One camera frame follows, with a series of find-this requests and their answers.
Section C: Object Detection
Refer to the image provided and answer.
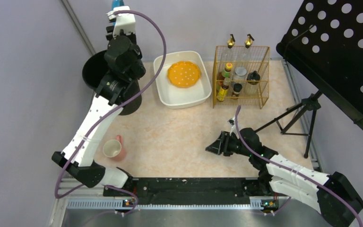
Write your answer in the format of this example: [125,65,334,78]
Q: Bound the blue polka dot plate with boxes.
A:
[111,0,125,10]

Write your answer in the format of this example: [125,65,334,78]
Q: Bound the small yellow label bottle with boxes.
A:
[217,78,231,102]

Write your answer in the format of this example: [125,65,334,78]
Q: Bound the small black cap spice jar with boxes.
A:
[232,83,242,100]

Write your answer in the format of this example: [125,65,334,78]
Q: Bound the yellow polka dot plate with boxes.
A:
[167,61,201,88]

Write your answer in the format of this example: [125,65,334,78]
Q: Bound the black lid glass jar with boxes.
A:
[246,70,260,96]

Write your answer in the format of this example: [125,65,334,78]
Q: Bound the silver lid glass jar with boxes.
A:
[233,67,247,85]

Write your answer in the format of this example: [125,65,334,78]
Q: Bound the glass bottle brown contents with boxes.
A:
[221,34,235,63]

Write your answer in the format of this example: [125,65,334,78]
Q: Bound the glass oil bottle gold spout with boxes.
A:
[242,34,254,61]

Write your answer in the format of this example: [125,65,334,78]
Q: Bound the pink mug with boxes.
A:
[102,135,126,162]

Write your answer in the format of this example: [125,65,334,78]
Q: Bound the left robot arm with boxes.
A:
[52,26,146,188]

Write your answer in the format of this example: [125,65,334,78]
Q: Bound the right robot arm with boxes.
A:
[205,128,363,227]

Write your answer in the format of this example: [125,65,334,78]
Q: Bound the black round bin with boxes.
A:
[82,51,140,107]

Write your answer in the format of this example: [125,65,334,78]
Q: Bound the white rectangular basin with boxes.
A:
[153,51,212,109]

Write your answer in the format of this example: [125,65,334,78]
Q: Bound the black tripod stand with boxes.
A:
[255,91,323,158]

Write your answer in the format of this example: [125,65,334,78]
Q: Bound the black perforated panel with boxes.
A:
[276,0,363,130]

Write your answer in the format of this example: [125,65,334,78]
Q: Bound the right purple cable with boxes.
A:
[234,105,363,227]

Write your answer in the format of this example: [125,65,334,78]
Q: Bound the purple cable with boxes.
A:
[54,10,167,200]
[234,105,363,227]

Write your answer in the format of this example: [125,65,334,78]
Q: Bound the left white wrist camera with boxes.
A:
[106,6,136,33]

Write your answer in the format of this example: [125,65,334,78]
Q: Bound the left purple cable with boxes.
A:
[54,10,167,200]

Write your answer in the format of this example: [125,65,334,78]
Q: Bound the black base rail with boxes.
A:
[59,177,295,217]

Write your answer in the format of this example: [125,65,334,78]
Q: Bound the gold wire rack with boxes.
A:
[211,46,270,109]

